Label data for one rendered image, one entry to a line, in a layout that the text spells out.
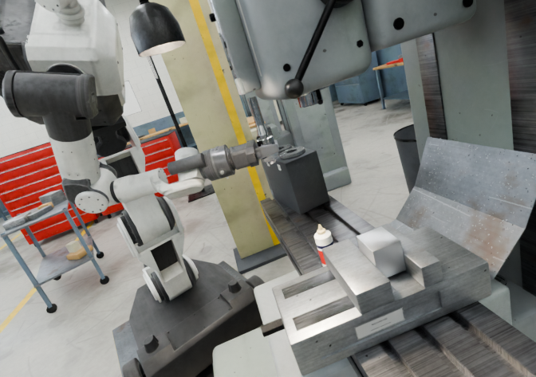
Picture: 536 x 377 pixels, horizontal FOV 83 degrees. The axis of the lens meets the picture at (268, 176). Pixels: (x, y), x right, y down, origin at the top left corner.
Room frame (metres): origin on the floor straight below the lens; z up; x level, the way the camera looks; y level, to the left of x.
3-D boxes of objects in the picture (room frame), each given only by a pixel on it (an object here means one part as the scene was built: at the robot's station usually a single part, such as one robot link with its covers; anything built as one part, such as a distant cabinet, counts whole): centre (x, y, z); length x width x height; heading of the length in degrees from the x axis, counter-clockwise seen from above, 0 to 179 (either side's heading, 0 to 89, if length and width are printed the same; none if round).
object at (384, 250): (0.46, -0.15, 1.01); 0.06 x 0.05 x 0.06; 6
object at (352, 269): (0.46, -0.09, 0.99); 0.15 x 0.06 x 0.04; 6
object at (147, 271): (1.22, 0.55, 0.68); 0.21 x 0.20 x 0.13; 29
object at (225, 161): (0.83, 0.07, 1.18); 0.13 x 0.12 x 0.10; 175
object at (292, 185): (1.05, -0.09, 1.00); 0.22 x 0.12 x 0.20; 18
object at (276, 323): (0.44, 0.08, 0.95); 0.04 x 0.02 x 0.02; 96
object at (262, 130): (0.82, -0.02, 1.26); 0.03 x 0.03 x 0.11
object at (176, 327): (1.19, 0.54, 0.59); 0.64 x 0.52 x 0.33; 29
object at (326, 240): (0.62, -0.08, 0.96); 0.04 x 0.04 x 0.11
